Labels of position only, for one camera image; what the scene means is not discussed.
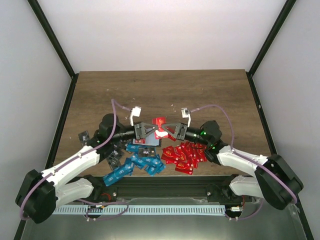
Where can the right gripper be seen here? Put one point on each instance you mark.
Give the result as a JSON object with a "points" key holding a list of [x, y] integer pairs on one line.
{"points": [[179, 126]]}

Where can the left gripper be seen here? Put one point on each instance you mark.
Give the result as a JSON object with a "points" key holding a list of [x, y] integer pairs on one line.
{"points": [[140, 131]]}

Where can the black card holder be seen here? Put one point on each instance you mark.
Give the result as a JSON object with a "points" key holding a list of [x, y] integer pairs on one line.
{"points": [[150, 140]]}

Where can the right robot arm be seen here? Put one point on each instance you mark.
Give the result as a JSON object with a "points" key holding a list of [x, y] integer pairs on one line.
{"points": [[268, 177]]}

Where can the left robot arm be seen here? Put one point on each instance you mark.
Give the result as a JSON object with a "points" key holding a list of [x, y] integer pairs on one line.
{"points": [[67, 170]]}

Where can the lone red VIP card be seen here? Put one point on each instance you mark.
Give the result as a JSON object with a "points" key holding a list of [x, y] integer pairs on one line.
{"points": [[171, 137]]}

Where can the red VIP card pile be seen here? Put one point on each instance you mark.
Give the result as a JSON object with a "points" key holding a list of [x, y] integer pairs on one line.
{"points": [[186, 156]]}

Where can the blue VIP card pile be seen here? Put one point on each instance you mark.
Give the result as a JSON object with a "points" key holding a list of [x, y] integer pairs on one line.
{"points": [[152, 166]]}

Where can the black VIP card pile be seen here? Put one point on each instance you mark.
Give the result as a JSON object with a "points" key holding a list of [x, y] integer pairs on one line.
{"points": [[116, 157]]}

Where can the lone black VIP card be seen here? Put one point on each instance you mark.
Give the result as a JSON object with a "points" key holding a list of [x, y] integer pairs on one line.
{"points": [[84, 137]]}

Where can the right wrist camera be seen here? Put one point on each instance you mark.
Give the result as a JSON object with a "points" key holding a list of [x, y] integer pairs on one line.
{"points": [[186, 114]]}

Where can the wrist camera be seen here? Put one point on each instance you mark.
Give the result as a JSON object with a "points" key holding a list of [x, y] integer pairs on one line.
{"points": [[134, 112], [186, 114]]}

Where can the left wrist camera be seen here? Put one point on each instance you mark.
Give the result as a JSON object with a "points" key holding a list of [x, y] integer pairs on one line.
{"points": [[134, 112]]}

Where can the white slotted cable duct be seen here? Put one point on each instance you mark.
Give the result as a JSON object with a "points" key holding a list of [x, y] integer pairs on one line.
{"points": [[161, 210]]}

